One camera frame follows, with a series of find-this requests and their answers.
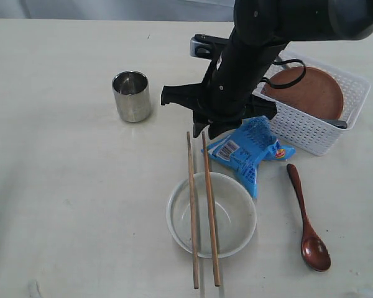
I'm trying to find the blue snack packet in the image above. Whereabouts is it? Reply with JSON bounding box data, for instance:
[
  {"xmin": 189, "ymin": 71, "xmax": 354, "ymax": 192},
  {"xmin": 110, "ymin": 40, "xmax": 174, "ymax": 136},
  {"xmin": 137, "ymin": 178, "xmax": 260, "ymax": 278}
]
[{"xmin": 206, "ymin": 116, "xmax": 296, "ymax": 199}]

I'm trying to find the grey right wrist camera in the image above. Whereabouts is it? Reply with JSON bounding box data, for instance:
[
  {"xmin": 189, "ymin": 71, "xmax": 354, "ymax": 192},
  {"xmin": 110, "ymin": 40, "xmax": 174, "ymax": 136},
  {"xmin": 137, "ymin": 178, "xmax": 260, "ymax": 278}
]
[{"xmin": 190, "ymin": 37, "xmax": 212, "ymax": 60}]

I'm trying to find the wooden chopstick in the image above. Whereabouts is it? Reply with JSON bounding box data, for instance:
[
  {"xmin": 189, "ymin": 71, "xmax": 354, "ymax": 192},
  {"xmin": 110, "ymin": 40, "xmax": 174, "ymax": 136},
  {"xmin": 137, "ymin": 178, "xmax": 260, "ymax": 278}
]
[
  {"xmin": 186, "ymin": 132, "xmax": 199, "ymax": 289},
  {"xmin": 202, "ymin": 132, "xmax": 221, "ymax": 287}
]

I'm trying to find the brown wooden spoon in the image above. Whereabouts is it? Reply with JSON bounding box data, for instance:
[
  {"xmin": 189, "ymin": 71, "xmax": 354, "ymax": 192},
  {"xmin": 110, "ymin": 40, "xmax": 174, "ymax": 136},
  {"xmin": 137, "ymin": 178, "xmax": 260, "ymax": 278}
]
[{"xmin": 287, "ymin": 163, "xmax": 331, "ymax": 272}]

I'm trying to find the pale green ceramic bowl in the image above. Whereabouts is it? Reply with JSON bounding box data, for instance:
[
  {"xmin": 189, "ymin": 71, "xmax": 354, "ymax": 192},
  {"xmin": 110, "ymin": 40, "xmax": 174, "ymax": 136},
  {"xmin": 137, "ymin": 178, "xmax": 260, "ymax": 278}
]
[{"xmin": 166, "ymin": 172, "xmax": 257, "ymax": 259}]

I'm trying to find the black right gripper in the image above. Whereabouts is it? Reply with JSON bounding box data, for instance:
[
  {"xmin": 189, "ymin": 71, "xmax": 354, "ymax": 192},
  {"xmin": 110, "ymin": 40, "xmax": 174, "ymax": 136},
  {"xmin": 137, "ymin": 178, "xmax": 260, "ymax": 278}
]
[{"xmin": 160, "ymin": 34, "xmax": 277, "ymax": 139}]

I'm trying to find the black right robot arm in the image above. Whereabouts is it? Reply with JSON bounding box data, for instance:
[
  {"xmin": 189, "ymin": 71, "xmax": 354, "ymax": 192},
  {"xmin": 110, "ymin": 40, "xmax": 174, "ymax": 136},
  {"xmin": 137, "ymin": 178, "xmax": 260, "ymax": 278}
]
[{"xmin": 161, "ymin": 0, "xmax": 373, "ymax": 138}]

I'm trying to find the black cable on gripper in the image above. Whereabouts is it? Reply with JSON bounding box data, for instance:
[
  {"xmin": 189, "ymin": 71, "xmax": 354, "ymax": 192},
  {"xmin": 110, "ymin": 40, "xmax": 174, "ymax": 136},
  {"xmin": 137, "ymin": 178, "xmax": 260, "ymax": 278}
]
[{"xmin": 260, "ymin": 58, "xmax": 307, "ymax": 90}]

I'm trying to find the stainless steel cup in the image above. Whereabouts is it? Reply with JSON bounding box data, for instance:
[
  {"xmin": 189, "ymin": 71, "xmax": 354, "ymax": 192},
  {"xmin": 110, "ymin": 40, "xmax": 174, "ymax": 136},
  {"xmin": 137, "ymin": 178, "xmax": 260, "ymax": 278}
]
[{"xmin": 112, "ymin": 70, "xmax": 152, "ymax": 123}]

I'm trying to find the brown wooden plate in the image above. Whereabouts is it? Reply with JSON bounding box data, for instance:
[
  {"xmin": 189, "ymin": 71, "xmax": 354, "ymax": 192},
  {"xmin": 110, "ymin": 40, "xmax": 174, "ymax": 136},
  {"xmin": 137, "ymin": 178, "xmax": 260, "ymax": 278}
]
[{"xmin": 261, "ymin": 67, "xmax": 344, "ymax": 120}]

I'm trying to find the white backdrop curtain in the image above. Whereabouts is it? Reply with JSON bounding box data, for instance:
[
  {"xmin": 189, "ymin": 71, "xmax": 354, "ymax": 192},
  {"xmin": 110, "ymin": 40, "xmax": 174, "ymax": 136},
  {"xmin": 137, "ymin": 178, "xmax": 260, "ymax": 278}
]
[{"xmin": 0, "ymin": 0, "xmax": 234, "ymax": 22}]

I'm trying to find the silver metal utensil handle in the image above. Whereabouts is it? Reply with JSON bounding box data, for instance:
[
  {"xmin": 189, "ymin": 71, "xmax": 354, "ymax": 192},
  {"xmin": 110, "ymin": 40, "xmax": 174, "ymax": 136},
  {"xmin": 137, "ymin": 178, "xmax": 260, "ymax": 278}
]
[{"xmin": 322, "ymin": 119, "xmax": 348, "ymax": 129}]

